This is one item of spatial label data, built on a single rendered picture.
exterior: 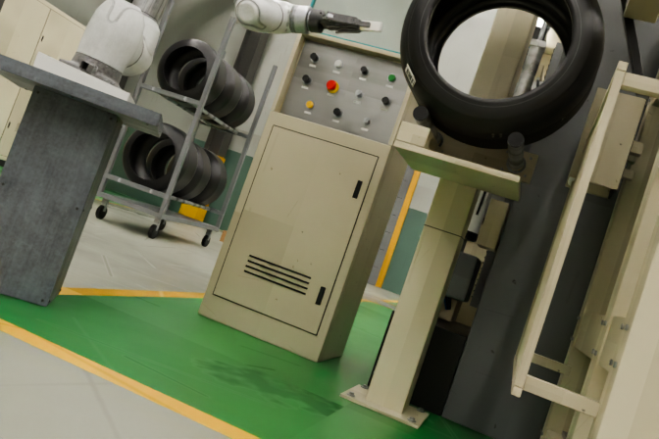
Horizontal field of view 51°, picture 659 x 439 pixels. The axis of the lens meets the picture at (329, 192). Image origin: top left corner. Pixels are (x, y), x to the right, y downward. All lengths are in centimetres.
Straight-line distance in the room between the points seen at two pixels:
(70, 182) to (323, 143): 107
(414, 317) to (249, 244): 84
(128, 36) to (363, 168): 104
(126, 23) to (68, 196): 56
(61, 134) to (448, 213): 124
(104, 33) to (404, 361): 141
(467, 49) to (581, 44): 991
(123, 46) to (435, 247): 119
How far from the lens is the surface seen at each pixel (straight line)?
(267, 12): 213
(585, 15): 206
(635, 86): 152
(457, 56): 1188
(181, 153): 564
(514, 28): 247
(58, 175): 219
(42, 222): 220
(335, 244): 271
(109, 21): 228
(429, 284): 231
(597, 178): 227
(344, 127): 284
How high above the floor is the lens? 47
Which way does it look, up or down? 4 degrees up
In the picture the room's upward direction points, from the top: 19 degrees clockwise
